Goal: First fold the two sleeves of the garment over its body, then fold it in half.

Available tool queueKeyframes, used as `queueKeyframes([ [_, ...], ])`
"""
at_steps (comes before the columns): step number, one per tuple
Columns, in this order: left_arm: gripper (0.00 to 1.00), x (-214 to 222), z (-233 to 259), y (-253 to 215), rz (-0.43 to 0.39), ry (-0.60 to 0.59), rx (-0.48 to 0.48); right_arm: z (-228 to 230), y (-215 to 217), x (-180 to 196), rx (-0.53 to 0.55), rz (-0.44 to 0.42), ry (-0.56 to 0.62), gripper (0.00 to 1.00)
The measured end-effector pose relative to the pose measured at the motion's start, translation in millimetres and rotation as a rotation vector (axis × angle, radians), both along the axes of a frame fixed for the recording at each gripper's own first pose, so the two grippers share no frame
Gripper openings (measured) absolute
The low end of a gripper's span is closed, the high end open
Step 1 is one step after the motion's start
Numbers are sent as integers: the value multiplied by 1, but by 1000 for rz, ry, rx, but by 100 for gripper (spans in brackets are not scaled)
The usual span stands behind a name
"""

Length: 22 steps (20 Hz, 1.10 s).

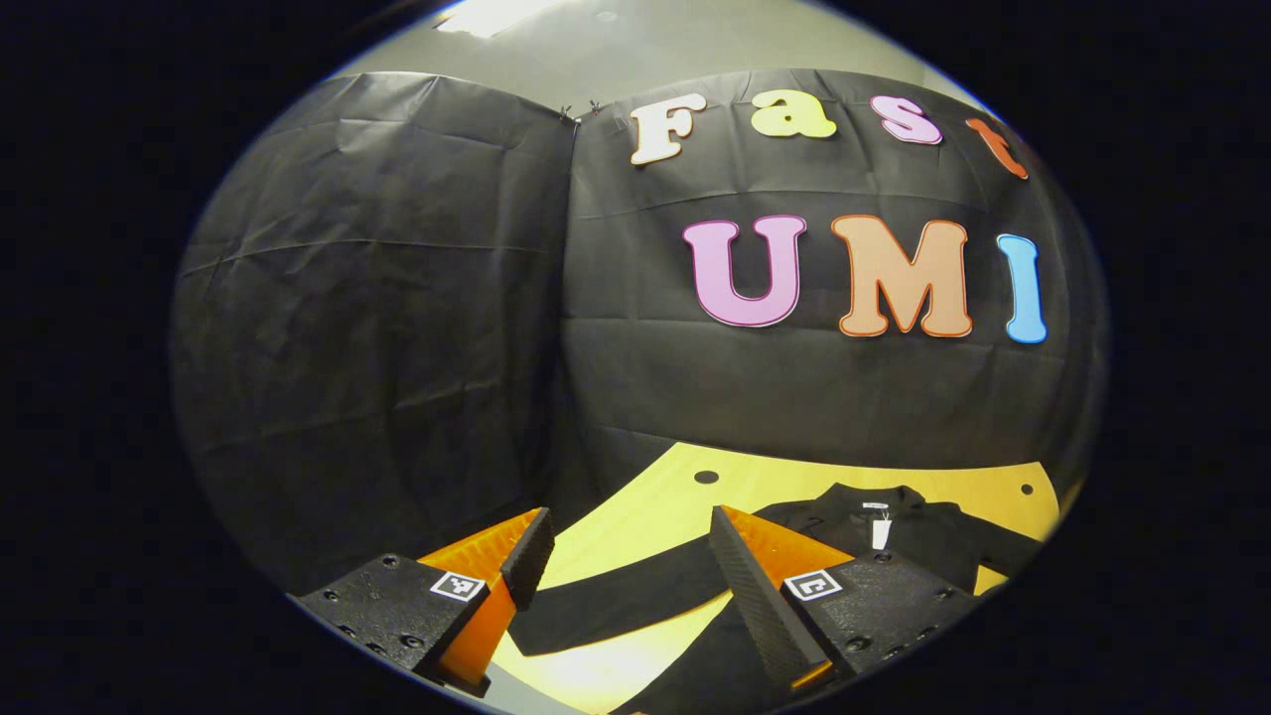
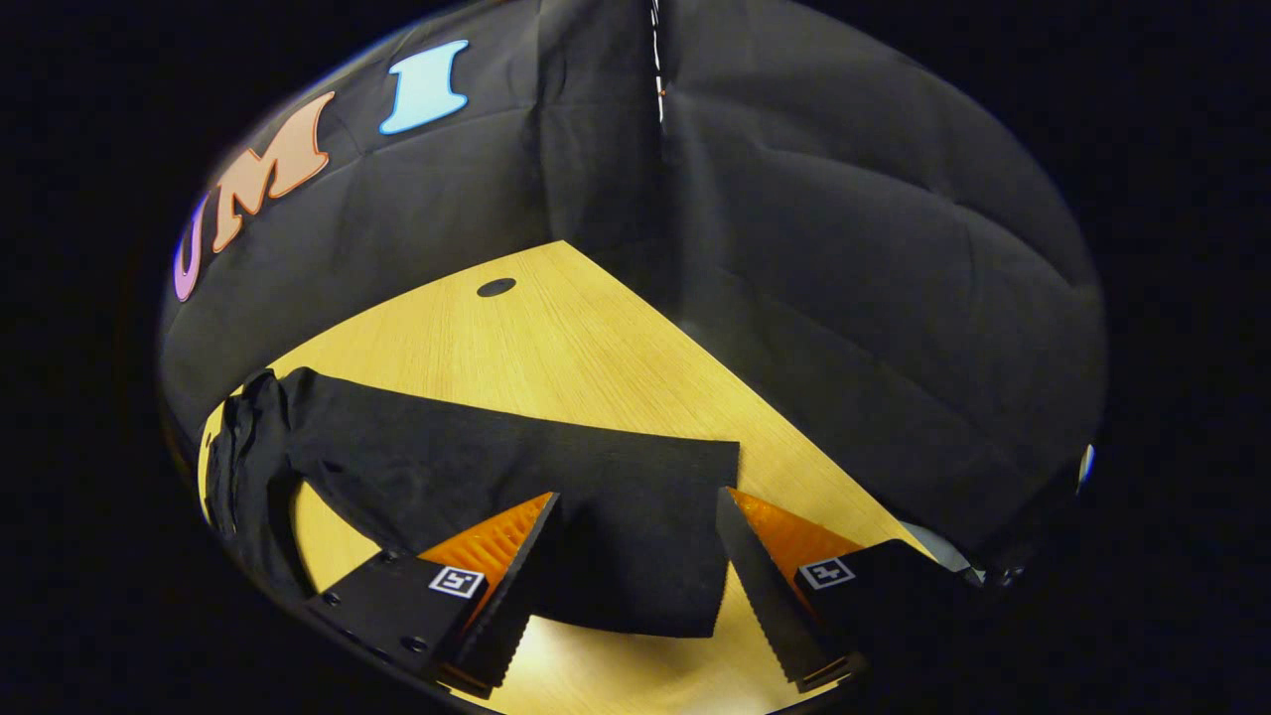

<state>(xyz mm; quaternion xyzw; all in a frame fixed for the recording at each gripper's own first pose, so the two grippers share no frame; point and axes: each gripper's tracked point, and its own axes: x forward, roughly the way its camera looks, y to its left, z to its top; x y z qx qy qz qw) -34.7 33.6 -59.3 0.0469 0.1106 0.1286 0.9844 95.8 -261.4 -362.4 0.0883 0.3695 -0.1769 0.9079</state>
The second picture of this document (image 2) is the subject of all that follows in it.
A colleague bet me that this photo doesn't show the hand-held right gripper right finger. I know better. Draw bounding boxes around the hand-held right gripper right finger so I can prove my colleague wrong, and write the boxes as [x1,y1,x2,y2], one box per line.
[715,487,994,694]

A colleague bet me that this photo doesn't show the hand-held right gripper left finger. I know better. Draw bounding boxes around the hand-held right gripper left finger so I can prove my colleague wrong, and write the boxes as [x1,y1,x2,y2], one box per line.
[306,492,562,699]

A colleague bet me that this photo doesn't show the black buttoned shirt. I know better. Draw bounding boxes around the black buttoned shirt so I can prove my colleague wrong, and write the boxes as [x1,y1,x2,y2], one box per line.
[204,367,741,639]

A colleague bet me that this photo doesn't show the black backdrop cloth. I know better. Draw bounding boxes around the black backdrop cloth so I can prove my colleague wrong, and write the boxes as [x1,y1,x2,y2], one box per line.
[157,0,1108,587]

